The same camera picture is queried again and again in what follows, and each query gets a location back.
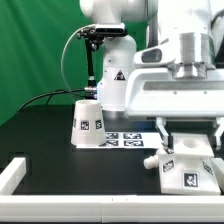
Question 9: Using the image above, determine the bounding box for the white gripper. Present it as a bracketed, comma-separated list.
[125, 68, 224, 150]

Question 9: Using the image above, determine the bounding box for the white lamp base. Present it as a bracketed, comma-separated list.
[158, 133, 221, 195]

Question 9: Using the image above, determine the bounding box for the white lamp bulb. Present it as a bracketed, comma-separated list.
[143, 155, 159, 169]

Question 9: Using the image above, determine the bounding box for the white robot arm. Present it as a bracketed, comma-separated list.
[79, 0, 224, 146]

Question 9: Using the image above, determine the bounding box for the white lamp shade cone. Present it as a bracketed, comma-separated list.
[71, 100, 106, 147]

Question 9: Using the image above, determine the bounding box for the white marker sheet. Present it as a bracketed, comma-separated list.
[104, 132, 162, 149]

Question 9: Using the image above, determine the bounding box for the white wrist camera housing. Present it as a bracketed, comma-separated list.
[133, 44, 176, 68]

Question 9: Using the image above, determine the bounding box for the black camera stand pole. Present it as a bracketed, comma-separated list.
[85, 39, 97, 99]

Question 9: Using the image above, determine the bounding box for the black camera on stand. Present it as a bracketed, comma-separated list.
[77, 23, 128, 40]

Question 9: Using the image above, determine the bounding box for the grey camera cable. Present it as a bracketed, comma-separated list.
[60, 26, 92, 98]

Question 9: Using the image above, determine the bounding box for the black cable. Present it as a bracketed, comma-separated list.
[18, 88, 88, 114]

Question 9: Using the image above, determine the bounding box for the white front fence rail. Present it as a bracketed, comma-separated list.
[0, 196, 224, 223]

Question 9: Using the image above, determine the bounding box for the white left fence rail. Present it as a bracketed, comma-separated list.
[0, 157, 26, 196]

